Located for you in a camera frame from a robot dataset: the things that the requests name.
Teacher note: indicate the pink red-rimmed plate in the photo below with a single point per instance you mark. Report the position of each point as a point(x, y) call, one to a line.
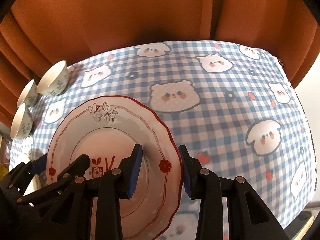
point(106, 129)

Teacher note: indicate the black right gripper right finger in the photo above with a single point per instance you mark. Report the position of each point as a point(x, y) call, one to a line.
point(248, 215)

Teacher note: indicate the white floral bowl near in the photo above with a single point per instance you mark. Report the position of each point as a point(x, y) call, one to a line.
point(22, 123)

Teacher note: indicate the white floral bowl middle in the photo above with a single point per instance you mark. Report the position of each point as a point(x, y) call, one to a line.
point(28, 95)

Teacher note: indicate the orange curtain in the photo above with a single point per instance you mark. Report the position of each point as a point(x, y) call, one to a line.
point(35, 34)

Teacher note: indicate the white floral bowl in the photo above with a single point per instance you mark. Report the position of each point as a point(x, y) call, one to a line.
point(55, 80)
point(28, 95)
point(22, 123)

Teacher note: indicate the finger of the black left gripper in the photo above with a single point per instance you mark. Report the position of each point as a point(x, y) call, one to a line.
point(76, 168)
point(28, 168)

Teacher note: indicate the white floral bowl far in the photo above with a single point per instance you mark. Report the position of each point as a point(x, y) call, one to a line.
point(55, 80)

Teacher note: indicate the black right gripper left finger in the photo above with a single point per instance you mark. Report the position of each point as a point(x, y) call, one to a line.
point(70, 215)

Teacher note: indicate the blue gingham bear tablecloth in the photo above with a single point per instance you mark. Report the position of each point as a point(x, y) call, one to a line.
point(232, 106)

